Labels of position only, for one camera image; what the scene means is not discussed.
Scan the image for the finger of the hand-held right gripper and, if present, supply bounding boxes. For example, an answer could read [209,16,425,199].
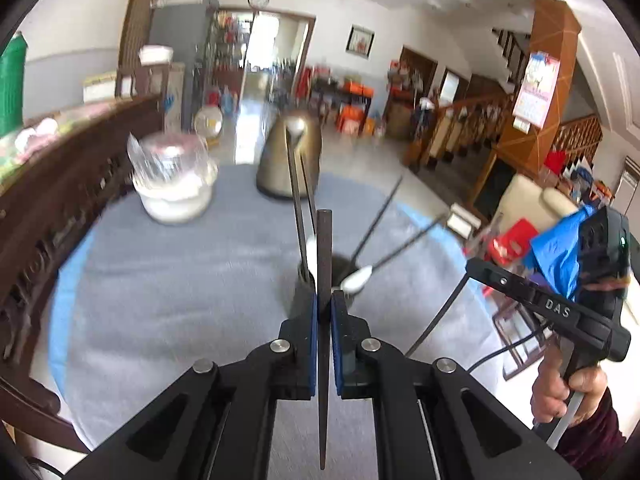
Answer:
[466,258,542,307]

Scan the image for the wooden stool purple seat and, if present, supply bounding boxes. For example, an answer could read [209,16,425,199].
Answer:
[492,285,551,381]

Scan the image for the white cabinet blue print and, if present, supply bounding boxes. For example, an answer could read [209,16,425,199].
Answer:
[162,62,187,133]

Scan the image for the dark chopstick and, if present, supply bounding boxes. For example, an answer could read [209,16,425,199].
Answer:
[404,272,472,357]
[350,176,404,263]

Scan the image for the red plastic stool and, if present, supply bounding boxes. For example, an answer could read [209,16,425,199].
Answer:
[487,217,541,263]

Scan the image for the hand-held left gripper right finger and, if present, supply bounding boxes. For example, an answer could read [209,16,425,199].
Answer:
[330,290,581,480]

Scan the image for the cream box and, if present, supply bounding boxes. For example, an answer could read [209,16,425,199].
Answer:
[82,72,118,103]

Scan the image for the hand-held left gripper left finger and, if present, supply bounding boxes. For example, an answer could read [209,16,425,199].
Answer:
[62,290,321,480]

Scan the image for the person's right forearm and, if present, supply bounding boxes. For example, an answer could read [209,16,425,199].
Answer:
[555,387,628,471]

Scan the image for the white crumpled plastic bag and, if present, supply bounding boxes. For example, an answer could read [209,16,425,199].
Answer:
[15,117,58,153]

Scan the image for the wooden stair railing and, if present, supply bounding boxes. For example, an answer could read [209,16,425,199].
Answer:
[404,91,516,171]

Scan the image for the short wooden railing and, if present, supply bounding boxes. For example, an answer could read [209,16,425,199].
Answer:
[552,115,603,166]

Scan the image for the green thermos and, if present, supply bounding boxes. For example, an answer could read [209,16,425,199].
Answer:
[0,30,27,136]

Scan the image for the white box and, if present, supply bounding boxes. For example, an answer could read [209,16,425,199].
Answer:
[447,203,478,238]

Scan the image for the wall calendar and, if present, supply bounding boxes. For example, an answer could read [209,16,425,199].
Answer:
[512,51,561,133]

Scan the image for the small floor fan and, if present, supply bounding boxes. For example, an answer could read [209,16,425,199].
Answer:
[194,105,224,148]

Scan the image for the bronze electric kettle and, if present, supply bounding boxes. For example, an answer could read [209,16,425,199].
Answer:
[256,109,323,201]

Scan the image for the framed wall picture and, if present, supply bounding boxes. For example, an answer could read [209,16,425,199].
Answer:
[346,25,376,58]

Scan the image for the person's right hand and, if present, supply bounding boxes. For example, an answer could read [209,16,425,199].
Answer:
[531,357,608,428]

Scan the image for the grey refrigerator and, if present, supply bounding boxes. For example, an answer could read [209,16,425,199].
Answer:
[149,0,221,131]

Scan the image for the white bucket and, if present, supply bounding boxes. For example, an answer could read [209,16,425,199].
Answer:
[139,45,174,66]

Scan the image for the black cable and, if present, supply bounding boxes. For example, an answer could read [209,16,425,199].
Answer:
[467,327,556,373]

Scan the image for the wooden chair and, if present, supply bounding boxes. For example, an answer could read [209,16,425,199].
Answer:
[116,64,167,103]

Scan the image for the dark utensil holder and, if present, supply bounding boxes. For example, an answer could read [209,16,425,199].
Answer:
[295,254,371,323]

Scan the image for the wooden side table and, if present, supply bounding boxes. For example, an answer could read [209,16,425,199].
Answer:
[310,82,373,121]

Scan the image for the cream sofa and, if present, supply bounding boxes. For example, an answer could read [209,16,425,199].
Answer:
[495,175,578,241]

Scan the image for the grey table cloth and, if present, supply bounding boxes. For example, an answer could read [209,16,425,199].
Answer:
[62,165,506,480]

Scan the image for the wooden pillar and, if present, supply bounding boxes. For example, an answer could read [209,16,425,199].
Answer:
[470,0,583,221]

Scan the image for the black utensil handle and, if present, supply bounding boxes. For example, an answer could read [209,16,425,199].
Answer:
[316,209,333,471]

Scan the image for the white standing air conditioner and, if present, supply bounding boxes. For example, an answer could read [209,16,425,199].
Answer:
[612,155,640,206]

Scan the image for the brown wooden door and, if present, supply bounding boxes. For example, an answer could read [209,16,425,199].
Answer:
[117,0,193,96]

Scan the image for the blue plastic bag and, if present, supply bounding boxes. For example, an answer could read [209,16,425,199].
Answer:
[530,204,598,301]

